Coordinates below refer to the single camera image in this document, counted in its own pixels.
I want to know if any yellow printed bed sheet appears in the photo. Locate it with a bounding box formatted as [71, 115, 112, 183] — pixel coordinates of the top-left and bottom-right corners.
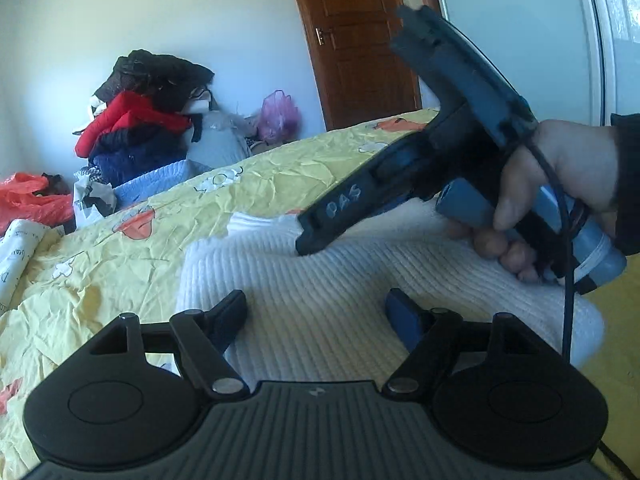
[0, 107, 640, 480]

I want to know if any grey garment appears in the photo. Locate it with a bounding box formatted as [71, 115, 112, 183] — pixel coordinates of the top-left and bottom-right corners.
[187, 110, 256, 166]

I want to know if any brown wooden door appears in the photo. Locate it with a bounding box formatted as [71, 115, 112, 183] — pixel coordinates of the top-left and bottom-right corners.
[286, 0, 441, 132]

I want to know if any light blue knit cloth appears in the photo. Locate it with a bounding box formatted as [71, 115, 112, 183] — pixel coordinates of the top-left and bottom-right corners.
[112, 159, 213, 208]

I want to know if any black and white patterned cloth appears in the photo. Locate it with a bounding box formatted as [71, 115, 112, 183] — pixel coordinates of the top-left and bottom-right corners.
[72, 167, 118, 233]

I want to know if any person's right forearm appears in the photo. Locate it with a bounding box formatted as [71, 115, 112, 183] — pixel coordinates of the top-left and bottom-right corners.
[610, 112, 640, 256]

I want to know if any red plastic bag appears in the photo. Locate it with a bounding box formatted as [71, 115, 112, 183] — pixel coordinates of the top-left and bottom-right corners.
[0, 172, 76, 236]

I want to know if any person's right hand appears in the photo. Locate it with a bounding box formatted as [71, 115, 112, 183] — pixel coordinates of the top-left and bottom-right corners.
[445, 119, 622, 283]

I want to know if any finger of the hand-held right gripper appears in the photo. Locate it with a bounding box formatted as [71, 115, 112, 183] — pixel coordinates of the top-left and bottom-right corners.
[295, 127, 442, 257]

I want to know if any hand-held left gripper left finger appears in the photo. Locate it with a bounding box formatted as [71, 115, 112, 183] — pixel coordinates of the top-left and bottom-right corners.
[87, 289, 251, 401]

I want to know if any red jacket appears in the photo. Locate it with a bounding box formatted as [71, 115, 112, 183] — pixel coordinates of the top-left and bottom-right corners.
[75, 91, 193, 158]

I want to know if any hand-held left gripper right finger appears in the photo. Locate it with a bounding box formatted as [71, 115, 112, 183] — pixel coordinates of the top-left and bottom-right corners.
[382, 287, 538, 401]

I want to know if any white ribbed knit sweater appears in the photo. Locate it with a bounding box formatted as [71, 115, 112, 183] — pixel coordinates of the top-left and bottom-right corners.
[175, 197, 606, 396]

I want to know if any pale wardrobe sliding door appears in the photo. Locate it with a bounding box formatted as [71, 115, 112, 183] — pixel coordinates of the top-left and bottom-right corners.
[427, 0, 640, 131]

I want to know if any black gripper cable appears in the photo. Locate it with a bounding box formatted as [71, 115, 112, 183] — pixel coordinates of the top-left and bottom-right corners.
[517, 130, 576, 361]

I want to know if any pink plastic bag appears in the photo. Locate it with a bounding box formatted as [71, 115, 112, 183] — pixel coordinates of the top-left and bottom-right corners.
[257, 90, 302, 146]

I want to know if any navy blue garment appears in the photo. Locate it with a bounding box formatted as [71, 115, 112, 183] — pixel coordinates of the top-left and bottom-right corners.
[90, 127, 193, 183]

